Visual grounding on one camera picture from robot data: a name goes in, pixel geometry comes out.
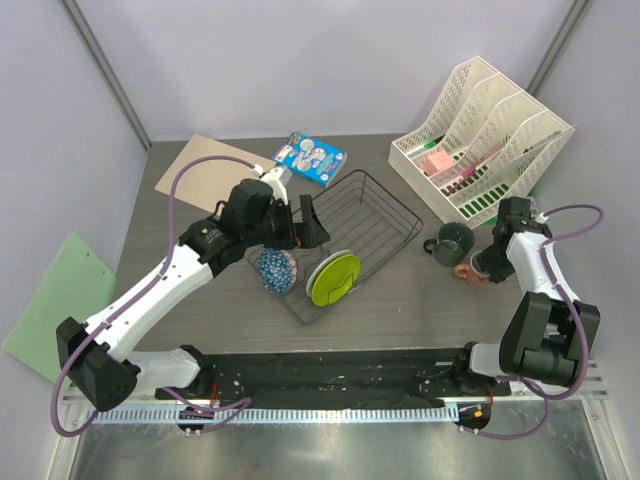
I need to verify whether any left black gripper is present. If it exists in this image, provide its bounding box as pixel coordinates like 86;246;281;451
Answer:
244;195;329;251

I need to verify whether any pink ceramic mug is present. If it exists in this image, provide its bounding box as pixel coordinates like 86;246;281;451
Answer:
454;252;490;286

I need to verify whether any dark grey mug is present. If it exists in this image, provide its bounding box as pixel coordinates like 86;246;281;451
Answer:
423;222;475;267

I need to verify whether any blue patterned bowl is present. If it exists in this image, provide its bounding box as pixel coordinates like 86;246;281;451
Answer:
258;249;298;296

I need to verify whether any lime green plate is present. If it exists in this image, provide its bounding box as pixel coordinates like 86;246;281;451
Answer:
310;251;361;307

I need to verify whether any white plate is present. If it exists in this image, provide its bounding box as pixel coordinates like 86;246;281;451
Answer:
305;249;352;298

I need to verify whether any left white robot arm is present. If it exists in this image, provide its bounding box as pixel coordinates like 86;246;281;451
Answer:
56;180;330;412

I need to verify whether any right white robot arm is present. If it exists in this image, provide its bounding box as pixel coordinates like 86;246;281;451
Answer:
451;197;604;400

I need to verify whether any blue picture book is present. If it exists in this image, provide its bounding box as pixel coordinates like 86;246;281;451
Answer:
272;131;348;188

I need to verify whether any magenta booklet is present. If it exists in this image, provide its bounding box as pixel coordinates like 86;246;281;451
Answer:
439;155;488;197

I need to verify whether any pink box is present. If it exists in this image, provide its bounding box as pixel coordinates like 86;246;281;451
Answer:
423;150;455;176

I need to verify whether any tan cardboard folder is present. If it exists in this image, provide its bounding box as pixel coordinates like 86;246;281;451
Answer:
154;134;275;228

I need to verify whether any white plastic file organizer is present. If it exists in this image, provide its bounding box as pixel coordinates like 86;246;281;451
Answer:
388;56;575;228

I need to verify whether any light green clipboard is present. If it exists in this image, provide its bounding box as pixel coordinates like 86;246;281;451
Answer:
3;233;116;383

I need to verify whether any black wire dish rack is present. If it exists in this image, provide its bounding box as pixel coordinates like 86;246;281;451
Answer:
261;169;424;324

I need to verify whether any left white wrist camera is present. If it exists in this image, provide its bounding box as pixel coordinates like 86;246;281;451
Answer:
251;165;292;204

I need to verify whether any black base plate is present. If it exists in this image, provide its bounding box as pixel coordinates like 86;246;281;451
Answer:
180;348;511;410

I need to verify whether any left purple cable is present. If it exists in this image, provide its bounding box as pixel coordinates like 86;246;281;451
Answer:
50;155;261;437

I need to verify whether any white slotted cable duct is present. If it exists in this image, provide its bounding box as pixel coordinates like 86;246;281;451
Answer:
95;404;459;425

